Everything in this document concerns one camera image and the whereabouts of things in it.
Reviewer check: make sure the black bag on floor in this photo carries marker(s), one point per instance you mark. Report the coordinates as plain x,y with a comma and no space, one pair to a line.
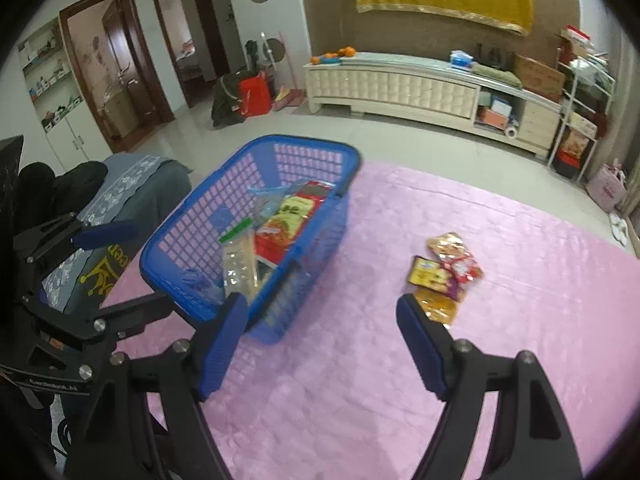
226,109

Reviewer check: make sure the cardboard box on cabinet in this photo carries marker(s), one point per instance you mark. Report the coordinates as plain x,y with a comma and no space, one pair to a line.
539,78

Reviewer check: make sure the purple yellow chips bag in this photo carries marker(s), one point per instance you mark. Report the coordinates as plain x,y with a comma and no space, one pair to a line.
432,275

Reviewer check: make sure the blue plastic basket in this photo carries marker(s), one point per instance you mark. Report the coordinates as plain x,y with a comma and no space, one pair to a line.
189,237

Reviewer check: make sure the green edged cracker pack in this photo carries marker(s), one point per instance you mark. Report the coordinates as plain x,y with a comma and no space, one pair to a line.
239,262

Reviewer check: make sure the red white snack bag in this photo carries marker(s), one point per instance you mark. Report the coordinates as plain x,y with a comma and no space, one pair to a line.
275,237

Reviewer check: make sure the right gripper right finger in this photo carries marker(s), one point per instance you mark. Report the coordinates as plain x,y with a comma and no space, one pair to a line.
530,438

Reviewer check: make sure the cream TV cabinet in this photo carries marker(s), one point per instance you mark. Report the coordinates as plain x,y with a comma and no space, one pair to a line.
435,93

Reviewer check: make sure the white metal shelf rack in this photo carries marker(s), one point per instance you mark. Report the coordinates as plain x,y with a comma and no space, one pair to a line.
586,98

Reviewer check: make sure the broom with pink dustpan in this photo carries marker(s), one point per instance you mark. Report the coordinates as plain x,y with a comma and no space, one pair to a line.
286,89

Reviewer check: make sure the red orange snack pouch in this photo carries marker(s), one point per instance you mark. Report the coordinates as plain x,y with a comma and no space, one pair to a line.
454,255

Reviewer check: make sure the green folded cloth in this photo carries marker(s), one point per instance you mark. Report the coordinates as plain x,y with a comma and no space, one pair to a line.
503,76

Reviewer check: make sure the blue striped cracker pack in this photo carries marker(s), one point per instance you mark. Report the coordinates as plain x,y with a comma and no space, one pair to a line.
201,285
267,201

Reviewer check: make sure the red shopping bag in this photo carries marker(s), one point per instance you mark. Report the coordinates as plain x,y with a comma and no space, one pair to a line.
255,96

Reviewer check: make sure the oranges on blue plate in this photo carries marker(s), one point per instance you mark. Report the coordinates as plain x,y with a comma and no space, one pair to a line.
334,57

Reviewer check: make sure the white slippers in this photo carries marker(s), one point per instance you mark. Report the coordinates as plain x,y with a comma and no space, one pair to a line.
618,228

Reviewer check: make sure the pink tote bag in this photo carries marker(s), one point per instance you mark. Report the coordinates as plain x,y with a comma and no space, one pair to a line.
608,186

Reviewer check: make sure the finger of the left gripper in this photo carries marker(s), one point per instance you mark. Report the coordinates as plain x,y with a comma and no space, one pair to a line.
129,317
61,237

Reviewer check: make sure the pink quilted table mat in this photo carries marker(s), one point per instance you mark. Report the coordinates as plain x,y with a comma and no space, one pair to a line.
339,397

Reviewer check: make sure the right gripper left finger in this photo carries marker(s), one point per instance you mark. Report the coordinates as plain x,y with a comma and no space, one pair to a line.
184,376

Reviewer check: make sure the blue tissue pack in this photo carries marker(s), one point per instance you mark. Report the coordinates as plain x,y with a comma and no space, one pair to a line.
461,60

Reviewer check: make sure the golden yellow snack pouch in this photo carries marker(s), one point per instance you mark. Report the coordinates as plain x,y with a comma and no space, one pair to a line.
437,307

